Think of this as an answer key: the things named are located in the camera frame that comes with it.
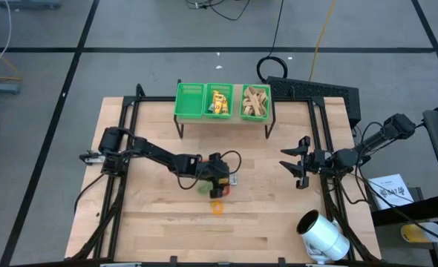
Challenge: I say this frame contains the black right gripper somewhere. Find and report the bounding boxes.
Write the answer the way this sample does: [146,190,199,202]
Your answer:
[278,135,335,191]

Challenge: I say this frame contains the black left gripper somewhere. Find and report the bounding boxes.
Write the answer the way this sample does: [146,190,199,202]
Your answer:
[201,152,231,200]

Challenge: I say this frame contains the yellow orange coil bracelet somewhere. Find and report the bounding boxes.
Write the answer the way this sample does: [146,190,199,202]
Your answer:
[209,200,225,215]

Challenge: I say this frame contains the green plastic basket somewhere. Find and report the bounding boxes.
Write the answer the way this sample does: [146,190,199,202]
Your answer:
[237,83,272,123]
[203,82,235,120]
[173,82,206,119]

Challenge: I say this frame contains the large white cylinder cup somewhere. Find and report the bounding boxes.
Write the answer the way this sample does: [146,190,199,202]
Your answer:
[295,209,351,266]

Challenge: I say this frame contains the white printed paper sheet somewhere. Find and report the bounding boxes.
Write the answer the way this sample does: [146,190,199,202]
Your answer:
[367,173,415,211]

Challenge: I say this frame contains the black side shelf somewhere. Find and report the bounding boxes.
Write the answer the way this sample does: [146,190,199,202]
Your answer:
[370,194,438,228]

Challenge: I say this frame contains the white yellow bottle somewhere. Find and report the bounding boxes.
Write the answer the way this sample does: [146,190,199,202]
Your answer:
[400,221,438,245]

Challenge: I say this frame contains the grey floor bar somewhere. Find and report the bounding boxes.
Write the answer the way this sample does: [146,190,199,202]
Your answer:
[0,0,62,10]

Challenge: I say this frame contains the black left wrist camera cable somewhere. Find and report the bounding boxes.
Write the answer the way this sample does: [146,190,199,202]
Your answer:
[176,149,243,191]

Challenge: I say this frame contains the black coiled floor cable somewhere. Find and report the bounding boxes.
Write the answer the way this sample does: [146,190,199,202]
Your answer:
[256,0,289,84]

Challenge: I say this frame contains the black metal table frame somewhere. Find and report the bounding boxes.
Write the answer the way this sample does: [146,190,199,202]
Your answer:
[69,83,380,266]

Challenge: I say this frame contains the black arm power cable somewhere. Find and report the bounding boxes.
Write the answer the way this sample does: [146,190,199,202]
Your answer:
[354,122,438,249]
[72,172,107,214]

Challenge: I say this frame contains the yellow hanging cable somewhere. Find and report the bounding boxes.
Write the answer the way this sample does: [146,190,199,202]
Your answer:
[308,0,338,82]

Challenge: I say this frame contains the orange yellow floor cable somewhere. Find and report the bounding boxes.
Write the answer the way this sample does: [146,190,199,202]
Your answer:
[0,35,23,82]

